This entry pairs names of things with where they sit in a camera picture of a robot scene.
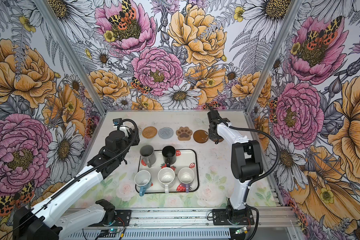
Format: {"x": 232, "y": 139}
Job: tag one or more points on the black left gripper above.
{"x": 134, "y": 137}

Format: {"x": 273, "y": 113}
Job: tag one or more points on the aluminium corner post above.
{"x": 279, "y": 40}
{"x": 51, "y": 20}

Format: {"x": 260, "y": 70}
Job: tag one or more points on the aluminium front rail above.
{"x": 154, "y": 218}

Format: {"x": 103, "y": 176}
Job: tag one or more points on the white lilac handled mug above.
{"x": 186, "y": 177}

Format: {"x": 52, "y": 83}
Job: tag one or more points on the white speckled mug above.
{"x": 166, "y": 177}

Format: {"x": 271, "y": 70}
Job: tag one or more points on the black mug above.
{"x": 169, "y": 155}

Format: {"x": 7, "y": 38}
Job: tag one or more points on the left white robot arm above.
{"x": 45, "y": 220}

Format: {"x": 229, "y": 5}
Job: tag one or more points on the left aluminium corner post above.
{"x": 51, "y": 20}

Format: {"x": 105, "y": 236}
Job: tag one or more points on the cork paw print coaster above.
{"x": 184, "y": 133}

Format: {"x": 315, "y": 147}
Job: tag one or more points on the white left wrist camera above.
{"x": 117, "y": 124}

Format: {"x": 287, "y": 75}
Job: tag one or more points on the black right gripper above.
{"x": 211, "y": 135}

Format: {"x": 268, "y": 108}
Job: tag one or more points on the grey-blue woven round coaster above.
{"x": 165, "y": 133}

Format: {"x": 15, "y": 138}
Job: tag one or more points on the white strawberry serving tray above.
{"x": 185, "y": 158}

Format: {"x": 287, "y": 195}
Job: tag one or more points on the right aluminium corner post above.
{"x": 279, "y": 40}

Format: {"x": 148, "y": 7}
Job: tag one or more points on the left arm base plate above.
{"x": 119, "y": 218}

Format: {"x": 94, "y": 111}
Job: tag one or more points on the rattan wicker round coaster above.
{"x": 149, "y": 132}

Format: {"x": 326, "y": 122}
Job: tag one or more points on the grey mug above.
{"x": 147, "y": 155}

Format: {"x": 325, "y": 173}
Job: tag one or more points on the blue floral mug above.
{"x": 142, "y": 181}

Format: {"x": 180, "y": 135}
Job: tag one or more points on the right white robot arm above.
{"x": 246, "y": 158}

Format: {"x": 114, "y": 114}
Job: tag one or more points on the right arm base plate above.
{"x": 226, "y": 217}

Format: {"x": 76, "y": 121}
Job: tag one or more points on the scratched brown wooden round coaster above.
{"x": 201, "y": 136}

